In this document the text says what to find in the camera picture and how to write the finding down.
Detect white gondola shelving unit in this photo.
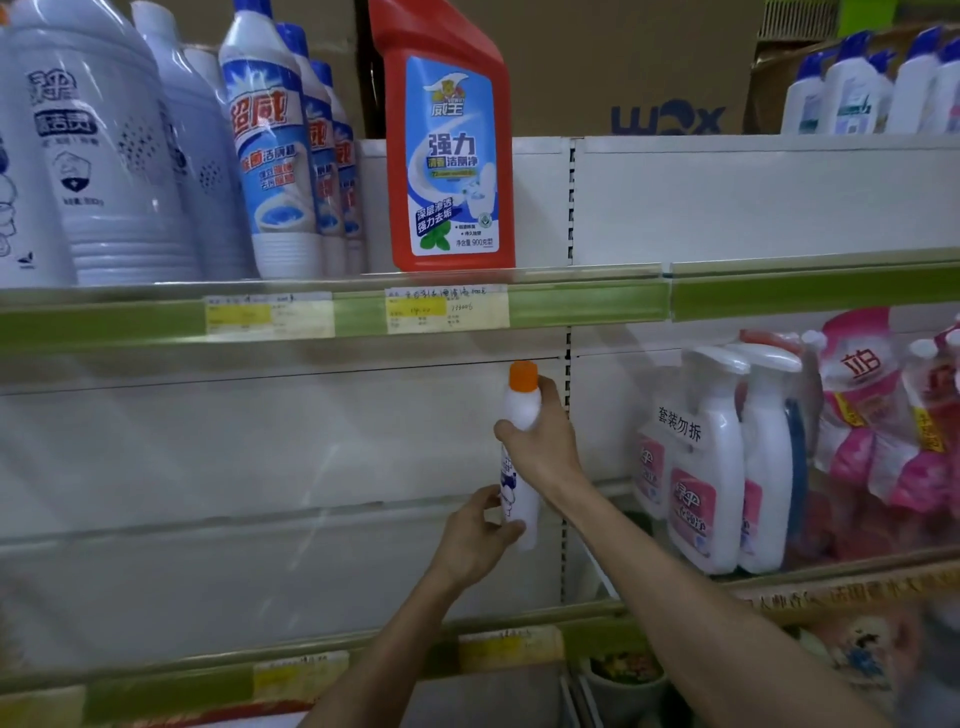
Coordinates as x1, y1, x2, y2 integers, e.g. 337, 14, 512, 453
0, 133, 960, 676

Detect orange-capped bottle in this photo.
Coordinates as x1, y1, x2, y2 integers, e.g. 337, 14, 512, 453
0, 7, 76, 290
500, 360, 543, 553

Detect group of pink refill pouches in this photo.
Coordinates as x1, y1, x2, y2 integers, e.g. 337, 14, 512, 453
800, 307, 960, 564

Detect red toilet cleaner bottles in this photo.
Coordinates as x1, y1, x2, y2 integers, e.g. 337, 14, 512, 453
367, 0, 517, 273

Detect cardboard box with green stripe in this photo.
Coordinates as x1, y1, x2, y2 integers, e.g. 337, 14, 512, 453
449, 0, 766, 138

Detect green-edged metal shelf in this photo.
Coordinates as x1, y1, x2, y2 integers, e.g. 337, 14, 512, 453
592, 479, 960, 628
0, 487, 646, 728
669, 249, 960, 324

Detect person's left forearm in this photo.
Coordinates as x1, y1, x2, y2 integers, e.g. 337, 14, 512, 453
299, 569, 481, 728

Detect wooden slatted rail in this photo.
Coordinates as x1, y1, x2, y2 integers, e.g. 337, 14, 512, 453
757, 0, 843, 43

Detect plain cardboard box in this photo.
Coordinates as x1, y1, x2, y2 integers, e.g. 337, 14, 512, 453
112, 0, 361, 140

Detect person's right forearm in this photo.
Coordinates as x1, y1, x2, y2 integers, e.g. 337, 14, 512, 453
547, 472, 894, 728

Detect person's right hand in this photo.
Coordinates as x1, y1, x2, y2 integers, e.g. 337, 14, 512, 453
493, 374, 590, 500

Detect person's left hand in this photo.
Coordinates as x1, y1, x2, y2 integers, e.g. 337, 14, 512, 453
427, 485, 526, 594

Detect white bottles with pink labels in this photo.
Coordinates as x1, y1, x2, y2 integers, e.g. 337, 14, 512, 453
633, 344, 810, 577

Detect green-edged glass shelf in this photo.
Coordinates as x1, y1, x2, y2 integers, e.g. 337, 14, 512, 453
0, 262, 671, 355

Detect green and white jugs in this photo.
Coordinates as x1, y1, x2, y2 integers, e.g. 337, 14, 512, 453
581, 648, 670, 728

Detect row of blue-capped white bottles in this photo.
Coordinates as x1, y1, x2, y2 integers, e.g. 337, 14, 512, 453
779, 26, 960, 136

